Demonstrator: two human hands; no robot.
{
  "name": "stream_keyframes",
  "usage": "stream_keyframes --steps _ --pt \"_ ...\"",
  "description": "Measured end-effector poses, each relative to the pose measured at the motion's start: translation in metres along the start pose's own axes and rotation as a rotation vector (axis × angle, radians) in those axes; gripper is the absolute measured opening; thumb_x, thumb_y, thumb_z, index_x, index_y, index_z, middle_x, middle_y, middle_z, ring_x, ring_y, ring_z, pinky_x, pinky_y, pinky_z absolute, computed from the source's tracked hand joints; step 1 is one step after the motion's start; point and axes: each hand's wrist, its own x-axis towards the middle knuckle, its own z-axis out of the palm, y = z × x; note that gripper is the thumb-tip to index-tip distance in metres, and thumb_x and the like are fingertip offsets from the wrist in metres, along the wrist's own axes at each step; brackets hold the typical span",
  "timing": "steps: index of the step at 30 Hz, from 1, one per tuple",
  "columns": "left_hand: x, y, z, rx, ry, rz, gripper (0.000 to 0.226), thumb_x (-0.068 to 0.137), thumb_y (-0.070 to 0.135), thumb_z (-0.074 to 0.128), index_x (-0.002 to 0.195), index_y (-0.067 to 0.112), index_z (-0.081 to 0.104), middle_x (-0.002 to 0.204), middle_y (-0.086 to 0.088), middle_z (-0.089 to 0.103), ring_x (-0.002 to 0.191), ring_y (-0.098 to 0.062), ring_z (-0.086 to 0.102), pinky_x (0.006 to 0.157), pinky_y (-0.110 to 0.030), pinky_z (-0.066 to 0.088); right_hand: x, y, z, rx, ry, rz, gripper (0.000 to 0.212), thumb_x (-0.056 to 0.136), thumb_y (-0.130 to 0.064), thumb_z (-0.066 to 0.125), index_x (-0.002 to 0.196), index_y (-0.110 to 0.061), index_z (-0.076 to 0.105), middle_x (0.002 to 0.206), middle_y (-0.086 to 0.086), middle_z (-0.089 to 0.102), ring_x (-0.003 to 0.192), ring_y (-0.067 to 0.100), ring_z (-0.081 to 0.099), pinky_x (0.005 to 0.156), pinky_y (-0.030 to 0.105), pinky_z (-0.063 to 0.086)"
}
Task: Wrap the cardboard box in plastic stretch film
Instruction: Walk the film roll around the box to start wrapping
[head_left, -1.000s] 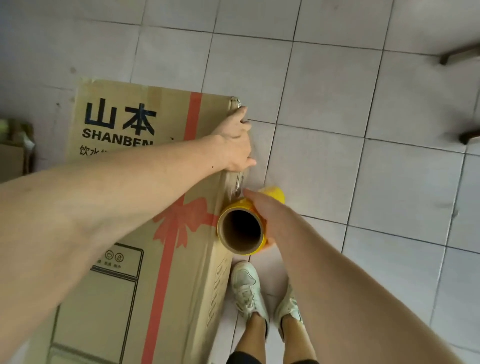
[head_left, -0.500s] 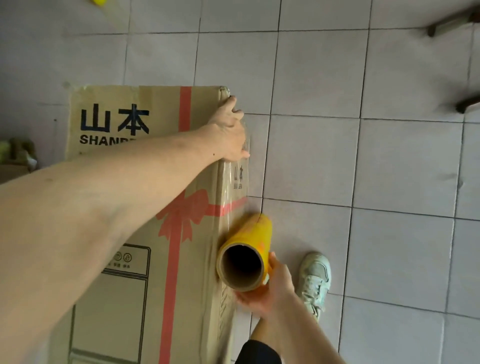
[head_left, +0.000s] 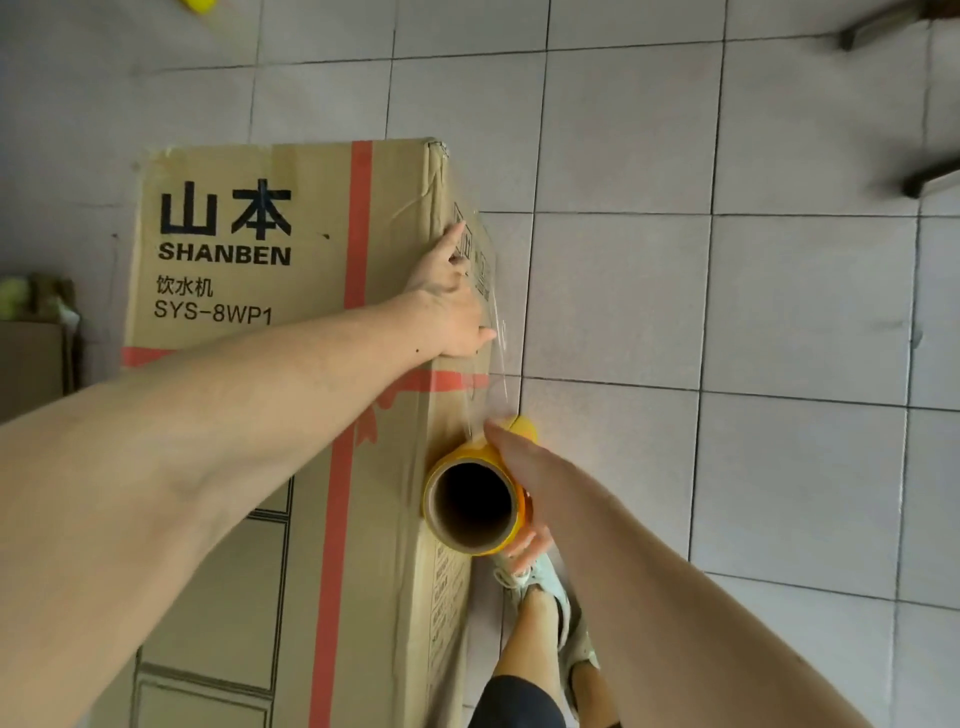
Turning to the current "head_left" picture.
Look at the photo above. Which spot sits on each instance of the person's right hand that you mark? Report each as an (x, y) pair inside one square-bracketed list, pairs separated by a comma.
[(547, 480)]

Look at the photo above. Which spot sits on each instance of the person's left hand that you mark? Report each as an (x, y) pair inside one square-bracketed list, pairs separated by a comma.
[(450, 315)]

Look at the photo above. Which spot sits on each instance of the yellow plastic wrap roll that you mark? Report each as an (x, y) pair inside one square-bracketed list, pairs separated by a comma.
[(472, 502), (199, 4)]

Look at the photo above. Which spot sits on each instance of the brown cardboard box red ribbon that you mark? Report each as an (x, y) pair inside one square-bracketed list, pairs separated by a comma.
[(247, 187)]

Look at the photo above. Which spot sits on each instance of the person's right forearm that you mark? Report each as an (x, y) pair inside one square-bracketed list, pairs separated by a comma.
[(675, 615)]

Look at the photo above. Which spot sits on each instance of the person's left forearm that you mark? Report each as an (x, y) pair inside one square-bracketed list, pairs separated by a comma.
[(187, 465)]

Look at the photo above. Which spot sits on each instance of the person's left leg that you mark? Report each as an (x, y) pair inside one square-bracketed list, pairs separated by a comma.
[(529, 637)]

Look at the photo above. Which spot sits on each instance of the person's leg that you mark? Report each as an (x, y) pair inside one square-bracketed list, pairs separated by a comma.
[(596, 697), (529, 637)]

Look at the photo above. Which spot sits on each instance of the person's right leg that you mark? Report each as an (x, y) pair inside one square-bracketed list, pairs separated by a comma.
[(596, 697)]

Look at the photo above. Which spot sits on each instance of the flattened brown cardboard pile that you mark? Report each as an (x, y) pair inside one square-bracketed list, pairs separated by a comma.
[(30, 367)]

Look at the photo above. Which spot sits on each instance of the white left shoe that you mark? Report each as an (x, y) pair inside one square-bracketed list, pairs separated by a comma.
[(544, 581)]

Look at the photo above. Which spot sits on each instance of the white shoe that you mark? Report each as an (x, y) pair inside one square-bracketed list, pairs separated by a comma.
[(579, 652), (544, 581)]

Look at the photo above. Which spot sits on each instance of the white right shoe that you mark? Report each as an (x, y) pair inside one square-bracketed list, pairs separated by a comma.
[(579, 652)]

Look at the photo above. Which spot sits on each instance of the dark shorts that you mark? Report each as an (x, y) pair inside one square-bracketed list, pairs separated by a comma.
[(510, 705)]

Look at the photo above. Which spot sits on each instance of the yellow-green crumpled wrapping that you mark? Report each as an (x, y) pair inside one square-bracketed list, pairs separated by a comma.
[(11, 296)]

